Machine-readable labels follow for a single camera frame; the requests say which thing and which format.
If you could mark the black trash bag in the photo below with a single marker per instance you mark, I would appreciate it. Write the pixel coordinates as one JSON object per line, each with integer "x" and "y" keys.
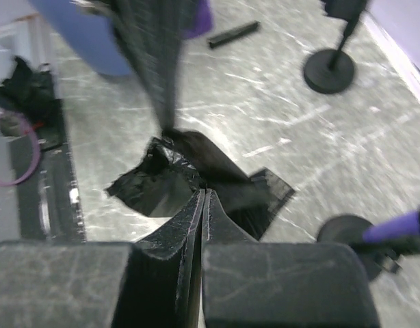
{"x": 178, "y": 163}

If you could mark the purple microphone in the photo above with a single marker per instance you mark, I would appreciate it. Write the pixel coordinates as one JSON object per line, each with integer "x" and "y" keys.
{"x": 407, "y": 225}

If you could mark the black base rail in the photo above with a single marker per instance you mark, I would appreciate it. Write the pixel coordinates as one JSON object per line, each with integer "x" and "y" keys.
{"x": 48, "y": 201}

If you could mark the blue plastic trash bin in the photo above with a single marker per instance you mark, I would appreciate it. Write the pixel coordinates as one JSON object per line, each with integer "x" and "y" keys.
{"x": 88, "y": 35}

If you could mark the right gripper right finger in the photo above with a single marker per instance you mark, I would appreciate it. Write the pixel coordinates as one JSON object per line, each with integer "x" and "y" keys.
{"x": 246, "y": 283}

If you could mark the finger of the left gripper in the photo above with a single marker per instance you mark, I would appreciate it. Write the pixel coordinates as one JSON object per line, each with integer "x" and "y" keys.
{"x": 147, "y": 34}

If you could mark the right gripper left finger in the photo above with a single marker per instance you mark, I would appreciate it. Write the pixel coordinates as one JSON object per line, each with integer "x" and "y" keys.
{"x": 154, "y": 282}

